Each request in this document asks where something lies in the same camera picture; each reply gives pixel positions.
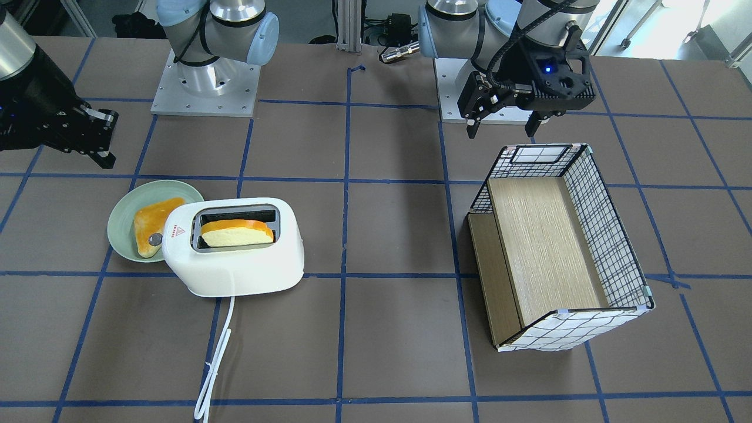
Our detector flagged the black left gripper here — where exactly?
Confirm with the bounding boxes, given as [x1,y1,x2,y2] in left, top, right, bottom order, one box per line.
[457,72,595,139]

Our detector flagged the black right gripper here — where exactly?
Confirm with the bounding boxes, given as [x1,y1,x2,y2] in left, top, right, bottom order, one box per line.
[1,46,119,170]

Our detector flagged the white two-slot toaster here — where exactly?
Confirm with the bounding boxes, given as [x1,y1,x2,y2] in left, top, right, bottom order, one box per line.
[162,197,304,297]

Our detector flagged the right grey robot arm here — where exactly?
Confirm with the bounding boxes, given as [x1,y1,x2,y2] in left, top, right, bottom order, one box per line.
[1,1,279,169]

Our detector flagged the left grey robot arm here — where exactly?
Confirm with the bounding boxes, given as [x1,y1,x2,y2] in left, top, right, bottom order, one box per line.
[418,1,598,137]

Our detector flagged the toast slice in toaster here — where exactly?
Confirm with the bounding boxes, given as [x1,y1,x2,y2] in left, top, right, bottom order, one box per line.
[200,219,274,247]

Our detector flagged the light green plate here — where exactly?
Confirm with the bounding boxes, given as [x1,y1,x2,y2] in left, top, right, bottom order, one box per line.
[108,180,204,263]

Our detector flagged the triangular orange bread piece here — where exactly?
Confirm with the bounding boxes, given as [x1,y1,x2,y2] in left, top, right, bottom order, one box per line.
[133,196,186,258]

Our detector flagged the silver cylindrical connector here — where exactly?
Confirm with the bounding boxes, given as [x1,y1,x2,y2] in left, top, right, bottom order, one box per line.
[378,41,421,64]

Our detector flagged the grid fabric wooden storage box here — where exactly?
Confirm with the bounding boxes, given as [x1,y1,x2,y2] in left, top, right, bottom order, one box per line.
[466,143,656,353]

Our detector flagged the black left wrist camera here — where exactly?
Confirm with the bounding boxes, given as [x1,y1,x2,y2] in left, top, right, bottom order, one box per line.
[521,39,593,98]

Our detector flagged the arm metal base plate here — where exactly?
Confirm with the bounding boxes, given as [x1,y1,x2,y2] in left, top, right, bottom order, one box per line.
[150,51,261,118]
[434,58,535,125]

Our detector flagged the black cables on desk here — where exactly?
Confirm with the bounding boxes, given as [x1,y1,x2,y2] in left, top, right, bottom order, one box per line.
[308,0,424,48]

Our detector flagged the aluminium frame post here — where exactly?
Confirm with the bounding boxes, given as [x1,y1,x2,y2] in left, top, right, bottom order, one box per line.
[331,1,366,55]

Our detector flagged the white toaster power cable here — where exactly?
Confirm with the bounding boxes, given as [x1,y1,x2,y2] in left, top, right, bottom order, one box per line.
[194,296,236,421]

